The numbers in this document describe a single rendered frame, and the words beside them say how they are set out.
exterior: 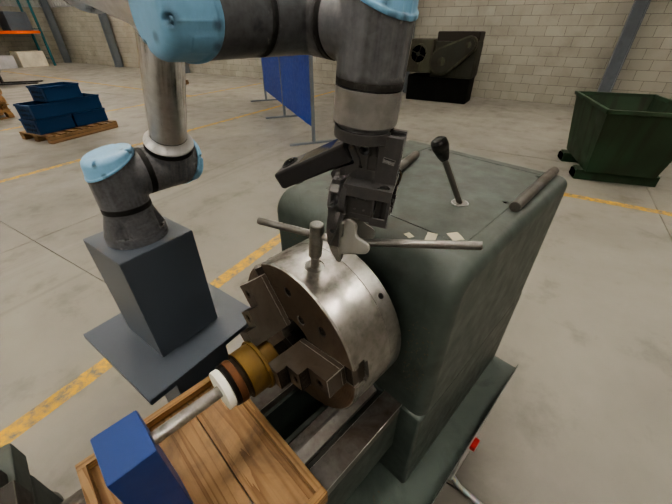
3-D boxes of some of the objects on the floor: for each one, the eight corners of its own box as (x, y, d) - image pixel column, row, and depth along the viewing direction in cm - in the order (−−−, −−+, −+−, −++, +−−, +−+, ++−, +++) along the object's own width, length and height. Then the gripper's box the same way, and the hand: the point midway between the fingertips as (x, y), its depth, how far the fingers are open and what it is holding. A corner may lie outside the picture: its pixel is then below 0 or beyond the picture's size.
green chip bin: (551, 152, 496) (575, 90, 448) (624, 158, 471) (657, 94, 423) (574, 185, 392) (607, 109, 343) (668, 195, 367) (719, 116, 318)
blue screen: (250, 101, 836) (234, -17, 702) (281, 99, 859) (271, -16, 725) (290, 146, 519) (274, -53, 385) (337, 141, 543) (337, -48, 409)
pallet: (90, 123, 645) (71, 78, 600) (118, 127, 620) (101, 81, 575) (22, 139, 554) (-6, 88, 509) (52, 144, 529) (26, 91, 484)
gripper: (401, 145, 34) (372, 288, 47) (411, 121, 41) (384, 251, 54) (323, 132, 36) (317, 274, 49) (346, 111, 43) (335, 240, 56)
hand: (336, 252), depth 51 cm, fingers closed
